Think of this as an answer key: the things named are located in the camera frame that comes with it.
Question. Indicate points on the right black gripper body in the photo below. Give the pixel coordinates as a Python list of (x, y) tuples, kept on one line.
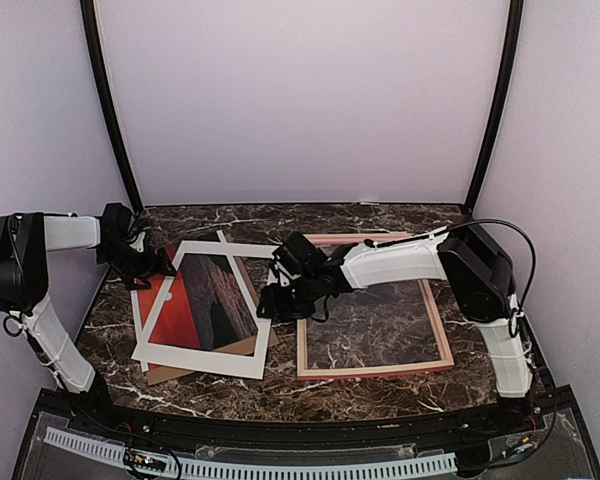
[(304, 291)]

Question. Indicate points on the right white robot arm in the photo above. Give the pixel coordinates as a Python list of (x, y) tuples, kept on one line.
[(477, 268)]

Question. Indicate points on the black enclosure post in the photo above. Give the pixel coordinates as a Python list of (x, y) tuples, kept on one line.
[(500, 94), (103, 88)]

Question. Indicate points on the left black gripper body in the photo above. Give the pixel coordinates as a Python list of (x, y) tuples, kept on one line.
[(131, 264)]

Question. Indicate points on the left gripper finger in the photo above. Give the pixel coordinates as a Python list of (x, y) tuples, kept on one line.
[(133, 283), (161, 264)]

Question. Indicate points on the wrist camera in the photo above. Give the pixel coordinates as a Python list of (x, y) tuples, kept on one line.
[(116, 228), (298, 259)]

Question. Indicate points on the left black enclosure post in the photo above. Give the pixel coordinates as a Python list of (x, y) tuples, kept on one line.
[(103, 88)]

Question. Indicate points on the white mat board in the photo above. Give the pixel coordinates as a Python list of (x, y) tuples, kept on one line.
[(150, 345)]

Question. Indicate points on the brown cardboard backing board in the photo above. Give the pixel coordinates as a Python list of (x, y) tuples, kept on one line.
[(204, 319)]

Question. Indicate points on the red and grey photo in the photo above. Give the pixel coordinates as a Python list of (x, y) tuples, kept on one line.
[(195, 310)]

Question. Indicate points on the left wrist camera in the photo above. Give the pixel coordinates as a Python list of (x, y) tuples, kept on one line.
[(116, 228)]

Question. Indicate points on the white slotted cable duct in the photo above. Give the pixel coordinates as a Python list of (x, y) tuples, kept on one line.
[(243, 464)]

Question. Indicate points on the black front rail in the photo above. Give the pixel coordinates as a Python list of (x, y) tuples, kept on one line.
[(467, 430)]

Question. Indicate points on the right small circuit board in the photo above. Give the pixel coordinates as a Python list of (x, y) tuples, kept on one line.
[(520, 446)]

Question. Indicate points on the right black enclosure post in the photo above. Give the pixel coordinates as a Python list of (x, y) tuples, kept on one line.
[(500, 94)]

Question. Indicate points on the small circuit board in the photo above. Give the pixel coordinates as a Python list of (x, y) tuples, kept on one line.
[(138, 459), (520, 446)]

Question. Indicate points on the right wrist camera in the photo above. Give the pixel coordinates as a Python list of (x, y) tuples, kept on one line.
[(298, 259)]

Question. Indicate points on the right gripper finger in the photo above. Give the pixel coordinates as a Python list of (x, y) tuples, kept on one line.
[(270, 302), (285, 312)]

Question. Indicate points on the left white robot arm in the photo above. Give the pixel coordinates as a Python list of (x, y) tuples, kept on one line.
[(25, 241)]

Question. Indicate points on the pink wooden picture frame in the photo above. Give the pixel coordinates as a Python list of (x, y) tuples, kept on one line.
[(446, 363)]

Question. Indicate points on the left small circuit board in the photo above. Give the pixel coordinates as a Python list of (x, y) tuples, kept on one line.
[(138, 459)]

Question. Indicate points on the clear acrylic sheet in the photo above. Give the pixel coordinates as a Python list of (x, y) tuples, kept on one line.
[(383, 325)]

